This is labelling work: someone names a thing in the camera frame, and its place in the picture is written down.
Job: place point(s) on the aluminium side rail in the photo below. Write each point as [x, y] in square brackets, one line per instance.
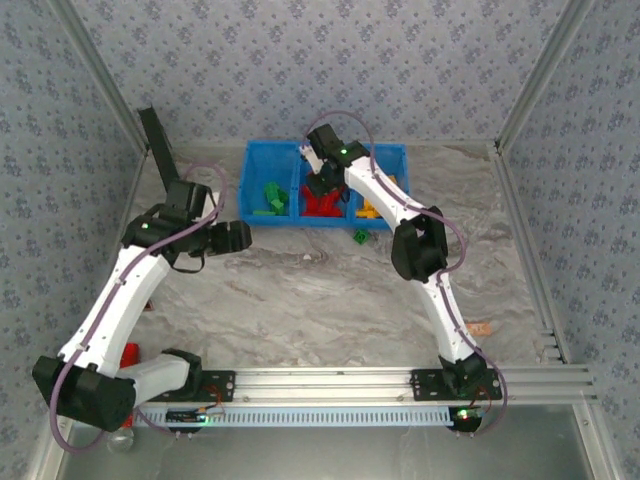
[509, 187]
[131, 202]

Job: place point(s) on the red glitter microphone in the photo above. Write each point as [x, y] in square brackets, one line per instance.
[131, 355]

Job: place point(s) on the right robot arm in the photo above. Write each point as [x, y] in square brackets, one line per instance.
[447, 320]

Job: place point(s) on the right circuit board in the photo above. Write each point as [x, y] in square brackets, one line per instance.
[465, 417]

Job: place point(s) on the small yellow lego brick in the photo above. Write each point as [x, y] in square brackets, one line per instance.
[364, 215]

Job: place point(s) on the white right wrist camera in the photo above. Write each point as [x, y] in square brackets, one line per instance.
[311, 157]

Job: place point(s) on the black right mount plate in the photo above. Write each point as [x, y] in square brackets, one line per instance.
[425, 385]

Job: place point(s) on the long orange lego brick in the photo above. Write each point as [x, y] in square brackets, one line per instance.
[392, 179]

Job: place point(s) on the left circuit board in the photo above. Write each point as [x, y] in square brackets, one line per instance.
[190, 416]

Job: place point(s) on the black mount plate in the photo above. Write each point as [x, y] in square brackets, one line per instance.
[222, 385]
[425, 385]

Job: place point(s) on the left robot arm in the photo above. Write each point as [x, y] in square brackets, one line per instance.
[110, 310]

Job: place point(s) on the black left mount plate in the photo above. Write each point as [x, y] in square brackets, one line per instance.
[222, 385]

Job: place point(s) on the circuit board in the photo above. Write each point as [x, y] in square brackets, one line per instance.
[190, 416]
[465, 417]

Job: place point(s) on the aluminium mounting rail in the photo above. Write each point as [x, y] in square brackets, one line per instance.
[320, 382]

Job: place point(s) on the grey metal panel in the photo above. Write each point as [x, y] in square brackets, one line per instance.
[320, 455]

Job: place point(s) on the small green lego brick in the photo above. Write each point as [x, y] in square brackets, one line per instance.
[272, 190]
[360, 236]

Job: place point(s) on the orange paper tag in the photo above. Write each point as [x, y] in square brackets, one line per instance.
[477, 329]

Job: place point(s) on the aluminium frame post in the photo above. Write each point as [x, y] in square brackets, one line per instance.
[542, 75]
[103, 75]

